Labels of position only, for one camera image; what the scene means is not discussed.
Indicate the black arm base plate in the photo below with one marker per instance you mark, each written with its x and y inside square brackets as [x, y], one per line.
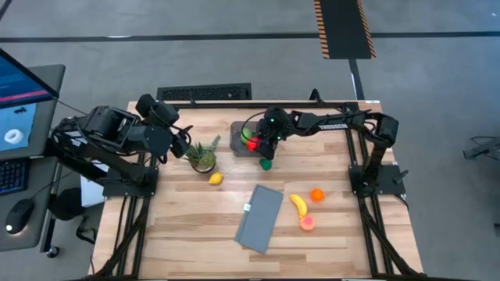
[117, 190]
[390, 179]

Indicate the orange toy orange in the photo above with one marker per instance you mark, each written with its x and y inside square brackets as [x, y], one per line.
[317, 195]

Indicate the pink toy peach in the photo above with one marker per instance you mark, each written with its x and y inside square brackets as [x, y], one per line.
[307, 223]

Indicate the black desk caster wheel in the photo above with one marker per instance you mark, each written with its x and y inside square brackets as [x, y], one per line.
[52, 251]

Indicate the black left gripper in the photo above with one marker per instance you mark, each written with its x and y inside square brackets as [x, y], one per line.
[179, 146]

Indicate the yellow toy lemon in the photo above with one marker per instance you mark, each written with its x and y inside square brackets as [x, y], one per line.
[215, 178]

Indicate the clear grey tupperware container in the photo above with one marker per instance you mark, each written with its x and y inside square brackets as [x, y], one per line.
[236, 150]

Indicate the dark green toy pepper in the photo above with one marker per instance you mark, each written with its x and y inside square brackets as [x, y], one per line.
[266, 165]

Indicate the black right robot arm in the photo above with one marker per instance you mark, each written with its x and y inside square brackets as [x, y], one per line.
[332, 123]

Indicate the red toy pepper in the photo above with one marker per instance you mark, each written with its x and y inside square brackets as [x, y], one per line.
[252, 144]

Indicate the black round stool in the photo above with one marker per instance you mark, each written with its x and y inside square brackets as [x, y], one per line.
[66, 203]

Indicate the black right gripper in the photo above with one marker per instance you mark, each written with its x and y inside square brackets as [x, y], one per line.
[272, 138]

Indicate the black aluminium table frame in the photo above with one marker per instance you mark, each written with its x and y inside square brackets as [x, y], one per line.
[218, 105]

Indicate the black computer mouse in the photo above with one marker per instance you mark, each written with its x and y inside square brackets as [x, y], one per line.
[17, 214]

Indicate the black computer keyboard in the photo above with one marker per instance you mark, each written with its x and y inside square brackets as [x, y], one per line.
[11, 175]

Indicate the potted succulent plant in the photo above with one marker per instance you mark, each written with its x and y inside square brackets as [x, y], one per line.
[203, 158]

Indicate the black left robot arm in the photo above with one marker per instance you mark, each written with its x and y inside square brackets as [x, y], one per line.
[109, 125]

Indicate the grey tilted display panel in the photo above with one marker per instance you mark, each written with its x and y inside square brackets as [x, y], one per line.
[47, 117]

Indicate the white box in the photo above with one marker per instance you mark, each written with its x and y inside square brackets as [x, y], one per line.
[91, 193]

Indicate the black stand foot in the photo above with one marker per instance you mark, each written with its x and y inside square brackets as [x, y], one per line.
[484, 150]

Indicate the yellow toy banana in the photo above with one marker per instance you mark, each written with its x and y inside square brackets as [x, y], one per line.
[300, 205]

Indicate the black framed computer monitor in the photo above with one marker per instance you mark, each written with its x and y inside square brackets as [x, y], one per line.
[19, 84]

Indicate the folded grey cloth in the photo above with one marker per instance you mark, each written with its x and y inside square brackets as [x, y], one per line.
[258, 220]

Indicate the grey side desk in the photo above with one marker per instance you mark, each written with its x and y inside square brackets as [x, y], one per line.
[39, 203]

